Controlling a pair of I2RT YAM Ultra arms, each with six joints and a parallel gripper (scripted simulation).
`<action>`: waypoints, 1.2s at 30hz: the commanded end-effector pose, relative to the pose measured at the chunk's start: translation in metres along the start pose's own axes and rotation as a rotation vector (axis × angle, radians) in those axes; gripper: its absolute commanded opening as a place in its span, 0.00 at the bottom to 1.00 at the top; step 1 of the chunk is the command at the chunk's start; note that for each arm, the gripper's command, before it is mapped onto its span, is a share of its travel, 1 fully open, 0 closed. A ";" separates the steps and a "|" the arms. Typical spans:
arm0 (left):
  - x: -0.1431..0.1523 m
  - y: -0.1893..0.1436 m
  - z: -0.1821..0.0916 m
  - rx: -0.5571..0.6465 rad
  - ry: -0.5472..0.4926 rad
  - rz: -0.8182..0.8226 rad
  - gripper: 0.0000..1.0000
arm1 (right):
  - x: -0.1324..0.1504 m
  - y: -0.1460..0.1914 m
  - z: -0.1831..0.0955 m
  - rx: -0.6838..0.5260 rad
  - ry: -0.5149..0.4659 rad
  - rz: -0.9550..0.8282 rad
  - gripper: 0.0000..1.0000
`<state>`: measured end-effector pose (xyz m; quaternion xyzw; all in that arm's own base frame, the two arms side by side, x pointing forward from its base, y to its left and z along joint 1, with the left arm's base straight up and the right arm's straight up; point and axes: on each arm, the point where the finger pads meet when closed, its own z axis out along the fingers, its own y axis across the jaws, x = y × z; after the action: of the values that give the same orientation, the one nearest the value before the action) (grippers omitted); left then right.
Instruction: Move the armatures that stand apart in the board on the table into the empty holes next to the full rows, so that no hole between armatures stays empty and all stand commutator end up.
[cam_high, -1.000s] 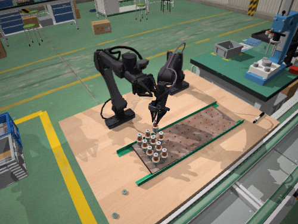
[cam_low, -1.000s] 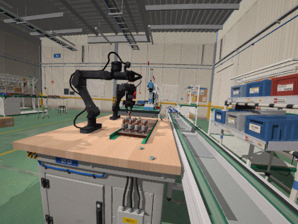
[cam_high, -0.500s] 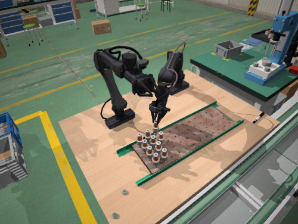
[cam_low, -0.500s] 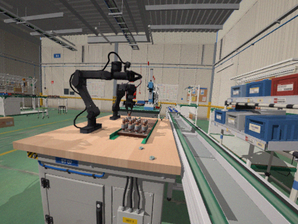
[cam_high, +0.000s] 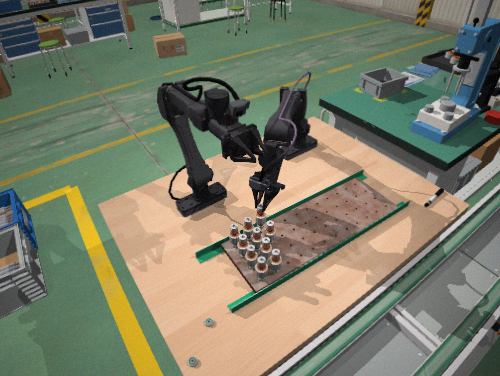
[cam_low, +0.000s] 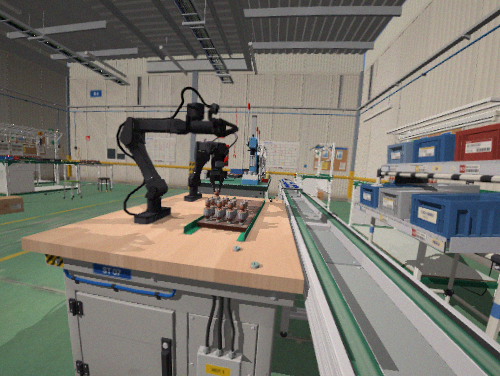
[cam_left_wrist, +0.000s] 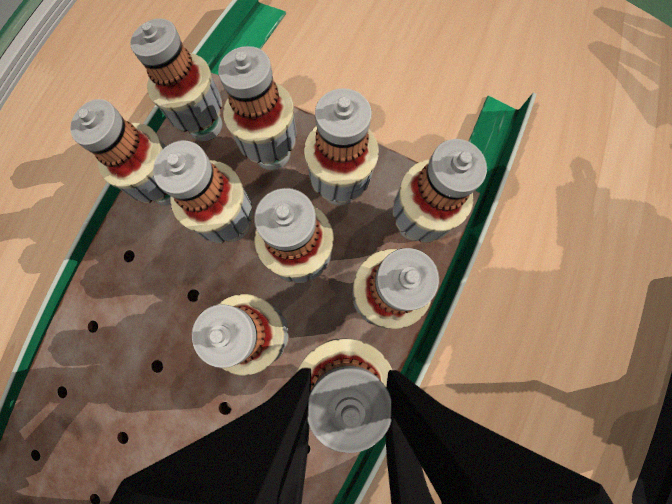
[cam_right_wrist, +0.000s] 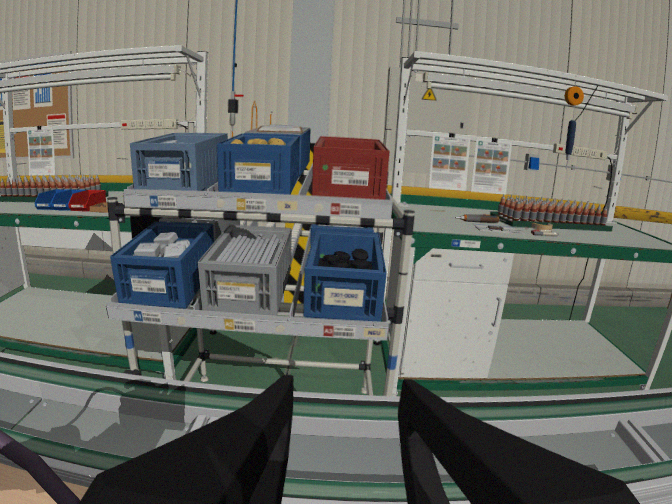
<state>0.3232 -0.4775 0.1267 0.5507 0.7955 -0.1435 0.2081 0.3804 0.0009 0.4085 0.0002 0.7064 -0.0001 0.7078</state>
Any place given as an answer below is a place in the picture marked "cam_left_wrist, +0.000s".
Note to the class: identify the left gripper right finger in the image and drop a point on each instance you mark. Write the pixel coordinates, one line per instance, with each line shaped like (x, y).
(466, 462)

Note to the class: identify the electric motor armature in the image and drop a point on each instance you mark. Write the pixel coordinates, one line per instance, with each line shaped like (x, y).
(219, 208)
(402, 285)
(349, 407)
(232, 333)
(339, 165)
(186, 95)
(429, 205)
(285, 219)
(125, 157)
(263, 124)

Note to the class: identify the brown perforated board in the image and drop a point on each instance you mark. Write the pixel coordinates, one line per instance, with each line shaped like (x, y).
(122, 410)

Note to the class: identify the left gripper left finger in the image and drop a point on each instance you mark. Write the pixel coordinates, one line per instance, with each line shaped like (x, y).
(243, 462)

